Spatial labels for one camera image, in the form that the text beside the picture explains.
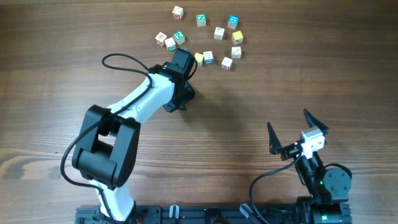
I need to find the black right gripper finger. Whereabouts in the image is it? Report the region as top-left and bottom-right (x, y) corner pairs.
(303, 109), (329, 131)
(267, 122), (282, 149)

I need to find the yellow top block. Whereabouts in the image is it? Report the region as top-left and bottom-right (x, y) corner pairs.
(194, 52), (204, 66)

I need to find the yellow block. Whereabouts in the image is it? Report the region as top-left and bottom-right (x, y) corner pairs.
(194, 52), (204, 66)
(232, 30), (244, 45)

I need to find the green V block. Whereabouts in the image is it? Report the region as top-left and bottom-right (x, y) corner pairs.
(165, 37), (177, 52)

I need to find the blue P block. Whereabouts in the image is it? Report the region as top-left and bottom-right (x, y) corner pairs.
(203, 51), (214, 64)

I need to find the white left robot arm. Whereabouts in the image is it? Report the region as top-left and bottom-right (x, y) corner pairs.
(66, 49), (198, 223)

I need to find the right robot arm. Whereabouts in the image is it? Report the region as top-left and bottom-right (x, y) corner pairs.
(267, 109), (353, 223)

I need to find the green Z block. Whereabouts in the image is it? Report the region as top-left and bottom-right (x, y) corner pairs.
(173, 30), (185, 45)

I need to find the white block red side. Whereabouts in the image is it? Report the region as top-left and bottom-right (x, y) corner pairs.
(155, 32), (167, 46)

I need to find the red A block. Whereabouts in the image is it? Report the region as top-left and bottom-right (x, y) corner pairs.
(221, 57), (233, 70)

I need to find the white block number two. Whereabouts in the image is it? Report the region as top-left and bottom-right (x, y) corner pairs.
(214, 27), (224, 40)

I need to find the green N block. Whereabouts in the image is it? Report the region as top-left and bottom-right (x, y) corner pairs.
(196, 14), (206, 27)

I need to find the red-sided block far back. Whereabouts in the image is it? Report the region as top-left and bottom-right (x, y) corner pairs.
(172, 6), (184, 20)

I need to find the white O block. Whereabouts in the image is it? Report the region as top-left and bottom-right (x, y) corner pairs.
(231, 47), (242, 59)

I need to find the yellow block right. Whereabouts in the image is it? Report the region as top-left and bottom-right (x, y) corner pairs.
(232, 30), (244, 45)

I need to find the blue top block right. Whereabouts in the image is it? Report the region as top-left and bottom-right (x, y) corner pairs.
(228, 15), (239, 29)

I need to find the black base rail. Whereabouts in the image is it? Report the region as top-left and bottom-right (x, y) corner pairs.
(74, 203), (353, 224)

